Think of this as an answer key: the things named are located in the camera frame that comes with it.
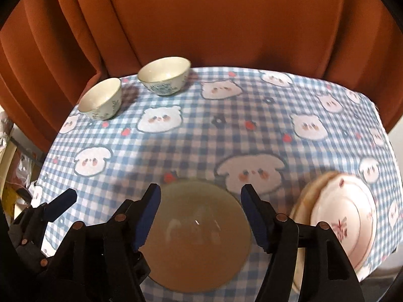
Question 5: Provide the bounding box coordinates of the blue pattern bowl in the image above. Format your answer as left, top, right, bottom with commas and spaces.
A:
141, 179, 252, 293
78, 78, 122, 121
137, 57, 191, 96

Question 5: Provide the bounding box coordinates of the round yellow flower plate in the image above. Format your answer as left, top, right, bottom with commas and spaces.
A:
290, 171, 339, 294

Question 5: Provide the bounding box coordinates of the small red flower plate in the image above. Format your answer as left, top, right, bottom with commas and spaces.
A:
310, 173, 377, 271

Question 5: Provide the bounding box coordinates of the blue checkered tablecloth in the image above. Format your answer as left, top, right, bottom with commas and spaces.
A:
34, 67, 402, 278

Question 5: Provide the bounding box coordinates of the orange curtain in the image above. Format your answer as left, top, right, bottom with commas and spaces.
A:
1, 0, 402, 151

